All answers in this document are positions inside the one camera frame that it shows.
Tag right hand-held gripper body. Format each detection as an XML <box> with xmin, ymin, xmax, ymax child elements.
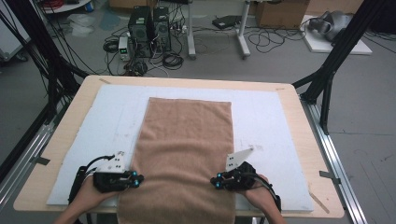
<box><xmin>224</xmin><ymin>147</ymin><xmax>260</xmax><ymax>192</ymax></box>

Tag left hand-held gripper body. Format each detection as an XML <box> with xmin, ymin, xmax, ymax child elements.
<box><xmin>92</xmin><ymin>151</ymin><xmax>132</xmax><ymax>193</ymax></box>

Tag tan towel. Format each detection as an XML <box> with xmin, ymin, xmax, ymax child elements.
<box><xmin>116</xmin><ymin>97</ymin><xmax>236</xmax><ymax>224</ymax></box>

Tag person's left hand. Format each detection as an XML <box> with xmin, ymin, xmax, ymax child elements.
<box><xmin>69</xmin><ymin>175</ymin><xmax>121</xmax><ymax>213</ymax></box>

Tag person's right hand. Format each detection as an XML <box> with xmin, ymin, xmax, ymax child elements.
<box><xmin>241</xmin><ymin>175</ymin><xmax>278</xmax><ymax>216</ymax></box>

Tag wooden stick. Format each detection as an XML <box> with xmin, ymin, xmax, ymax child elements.
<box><xmin>308</xmin><ymin>189</ymin><xmax>331</xmax><ymax>215</ymax></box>

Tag white foam mat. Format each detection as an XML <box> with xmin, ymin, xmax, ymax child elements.
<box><xmin>46</xmin><ymin>84</ymin><xmax>315</xmax><ymax>213</ymax></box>

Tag wooden table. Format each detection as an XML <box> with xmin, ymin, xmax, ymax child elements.
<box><xmin>12</xmin><ymin>74</ymin><xmax>346</xmax><ymax>219</ymax></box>

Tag white power supply unit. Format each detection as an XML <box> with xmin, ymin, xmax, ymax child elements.
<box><xmin>118</xmin><ymin>36</ymin><xmax>131</xmax><ymax>62</ymax></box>

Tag large black computer tower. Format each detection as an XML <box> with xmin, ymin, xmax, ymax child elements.
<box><xmin>128</xmin><ymin>6</ymin><xmax>154</xmax><ymax>59</ymax></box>

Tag slim black computer tower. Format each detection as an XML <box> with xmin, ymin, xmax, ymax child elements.
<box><xmin>152</xmin><ymin>7</ymin><xmax>172</xmax><ymax>52</ymax></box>

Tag flat black device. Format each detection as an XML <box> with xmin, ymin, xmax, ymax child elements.
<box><xmin>212</xmin><ymin>14</ymin><xmax>243</xmax><ymax>31</ymax></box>

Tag white floor board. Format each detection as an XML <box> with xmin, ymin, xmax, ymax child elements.
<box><xmin>300</xmin><ymin>14</ymin><xmax>374</xmax><ymax>56</ymax></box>

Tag clear plastic sheet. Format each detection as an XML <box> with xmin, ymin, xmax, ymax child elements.
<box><xmin>66</xmin><ymin>13</ymin><xmax>96</xmax><ymax>37</ymax></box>

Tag large cardboard box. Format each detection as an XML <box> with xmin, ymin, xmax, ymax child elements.
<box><xmin>255</xmin><ymin>0</ymin><xmax>311</xmax><ymax>30</ymax></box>

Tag flat cardboard box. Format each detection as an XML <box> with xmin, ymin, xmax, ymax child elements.
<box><xmin>108</xmin><ymin>0</ymin><xmax>157</xmax><ymax>10</ymax></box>

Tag white cabinet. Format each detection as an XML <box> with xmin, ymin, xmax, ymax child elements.
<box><xmin>0</xmin><ymin>8</ymin><xmax>32</xmax><ymax>62</ymax></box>

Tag round white table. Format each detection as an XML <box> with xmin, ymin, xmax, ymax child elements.
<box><xmin>38</xmin><ymin>0</ymin><xmax>93</xmax><ymax>15</ymax></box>

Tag grey robot shell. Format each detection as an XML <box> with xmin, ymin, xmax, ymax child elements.
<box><xmin>307</xmin><ymin>10</ymin><xmax>355</xmax><ymax>43</ymax></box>

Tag right hand-held gripper black cable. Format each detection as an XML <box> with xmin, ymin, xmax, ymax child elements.
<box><xmin>248</xmin><ymin>172</ymin><xmax>283</xmax><ymax>213</ymax></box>

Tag grey metal bracket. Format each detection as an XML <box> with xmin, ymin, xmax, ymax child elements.
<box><xmin>318</xmin><ymin>170</ymin><xmax>342</xmax><ymax>185</ymax></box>
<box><xmin>30</xmin><ymin>155</ymin><xmax>51</xmax><ymax>166</ymax></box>

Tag aluminium rail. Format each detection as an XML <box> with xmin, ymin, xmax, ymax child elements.
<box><xmin>300</xmin><ymin>96</ymin><xmax>370</xmax><ymax>224</ymax></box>
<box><xmin>0</xmin><ymin>122</ymin><xmax>56</xmax><ymax>213</ymax></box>

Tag tangled cable bundle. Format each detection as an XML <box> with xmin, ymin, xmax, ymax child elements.
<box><xmin>123</xmin><ymin>60</ymin><xmax>149</xmax><ymax>77</ymax></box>

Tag small coiled black cable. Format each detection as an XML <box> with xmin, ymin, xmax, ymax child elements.
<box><xmin>102</xmin><ymin>38</ymin><xmax>120</xmax><ymax>53</ymax></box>

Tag loose black floor cables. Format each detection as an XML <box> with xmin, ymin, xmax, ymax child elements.
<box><xmin>247</xmin><ymin>26</ymin><xmax>308</xmax><ymax>54</ymax></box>

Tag white desk frame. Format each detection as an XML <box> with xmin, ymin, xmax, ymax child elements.
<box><xmin>186</xmin><ymin>0</ymin><xmax>252</xmax><ymax>61</ymax></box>

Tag black frame with cables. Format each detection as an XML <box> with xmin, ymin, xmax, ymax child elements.
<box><xmin>0</xmin><ymin>0</ymin><xmax>90</xmax><ymax>126</ymax></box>

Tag black frame strut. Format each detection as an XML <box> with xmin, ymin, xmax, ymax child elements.
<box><xmin>291</xmin><ymin>0</ymin><xmax>390</xmax><ymax>135</ymax></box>

